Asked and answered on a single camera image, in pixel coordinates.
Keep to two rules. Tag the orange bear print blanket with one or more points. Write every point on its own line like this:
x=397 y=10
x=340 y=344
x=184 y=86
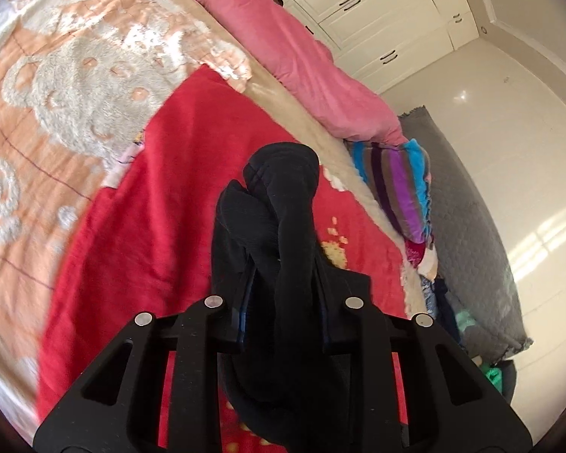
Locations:
x=52 y=104

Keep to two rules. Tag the black garment with orange cuff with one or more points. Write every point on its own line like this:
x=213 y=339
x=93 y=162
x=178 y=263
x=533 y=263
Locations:
x=287 y=226

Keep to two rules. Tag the white wardrobe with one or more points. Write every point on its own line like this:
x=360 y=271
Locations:
x=372 y=14

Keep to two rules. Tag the red fleece blanket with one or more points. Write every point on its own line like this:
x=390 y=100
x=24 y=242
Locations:
x=170 y=188

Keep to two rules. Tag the green plastic item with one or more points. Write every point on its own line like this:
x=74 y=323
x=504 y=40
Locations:
x=493 y=377

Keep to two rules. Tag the dark blue cloth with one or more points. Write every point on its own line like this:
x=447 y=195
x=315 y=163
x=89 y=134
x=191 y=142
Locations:
x=445 y=311

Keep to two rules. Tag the striped fleece cloth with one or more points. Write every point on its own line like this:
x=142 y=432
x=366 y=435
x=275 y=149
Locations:
x=401 y=184

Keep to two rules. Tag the pink duvet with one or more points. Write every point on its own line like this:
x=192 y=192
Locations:
x=287 y=42

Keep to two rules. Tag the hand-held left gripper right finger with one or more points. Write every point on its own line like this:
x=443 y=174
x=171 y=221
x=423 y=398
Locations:
x=358 y=330

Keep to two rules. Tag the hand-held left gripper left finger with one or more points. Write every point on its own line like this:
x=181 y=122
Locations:
x=198 y=339

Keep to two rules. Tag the red white patterned cloth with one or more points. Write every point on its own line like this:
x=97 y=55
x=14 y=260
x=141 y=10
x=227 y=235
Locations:
x=417 y=255

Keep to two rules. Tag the grey quilted rug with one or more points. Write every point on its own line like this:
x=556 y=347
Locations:
x=471 y=245

